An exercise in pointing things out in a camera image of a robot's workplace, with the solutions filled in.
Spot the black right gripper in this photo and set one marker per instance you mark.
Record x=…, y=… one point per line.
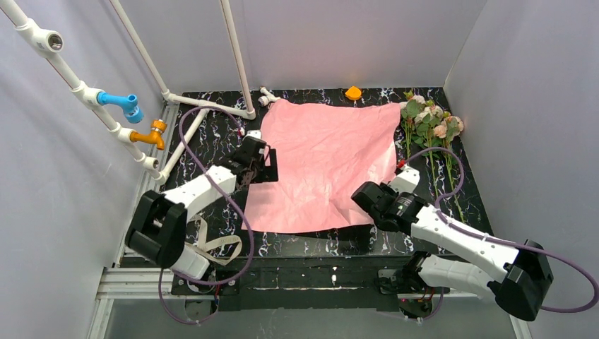
x=364, y=200

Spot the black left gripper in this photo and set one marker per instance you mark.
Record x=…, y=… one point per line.
x=261, y=168

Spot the pink wrapping paper sheet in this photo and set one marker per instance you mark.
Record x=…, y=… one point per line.
x=324, y=154

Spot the fake pink rose stem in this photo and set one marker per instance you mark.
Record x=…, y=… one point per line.
x=446, y=131

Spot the fake white rose stem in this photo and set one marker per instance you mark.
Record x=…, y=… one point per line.
x=410, y=110

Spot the fake cream rose stem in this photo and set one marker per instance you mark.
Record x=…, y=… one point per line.
x=427, y=119

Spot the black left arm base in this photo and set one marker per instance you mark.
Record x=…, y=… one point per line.
x=201, y=285

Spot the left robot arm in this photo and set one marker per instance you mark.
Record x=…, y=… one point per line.
x=158, y=228

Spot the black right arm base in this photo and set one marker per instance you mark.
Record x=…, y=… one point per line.
x=406, y=280

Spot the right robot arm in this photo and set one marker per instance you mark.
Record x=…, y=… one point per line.
x=517, y=280

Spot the small white pipe fitting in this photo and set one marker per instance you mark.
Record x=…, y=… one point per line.
x=267, y=97

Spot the beige printed ribbon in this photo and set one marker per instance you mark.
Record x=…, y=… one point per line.
x=203, y=247

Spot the small orange object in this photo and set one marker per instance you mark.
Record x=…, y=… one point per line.
x=353, y=93

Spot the brass orange tap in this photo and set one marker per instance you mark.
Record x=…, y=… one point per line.
x=154, y=137

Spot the blue plastic tap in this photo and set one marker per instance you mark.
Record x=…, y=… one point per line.
x=128, y=104

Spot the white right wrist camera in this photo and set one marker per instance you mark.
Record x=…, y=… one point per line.
x=406, y=180

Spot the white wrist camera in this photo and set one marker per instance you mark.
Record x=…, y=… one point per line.
x=254, y=134
x=406, y=180

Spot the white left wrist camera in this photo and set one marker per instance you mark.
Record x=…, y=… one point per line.
x=254, y=134

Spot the aluminium rail frame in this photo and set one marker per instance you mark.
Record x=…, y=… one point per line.
x=287, y=283

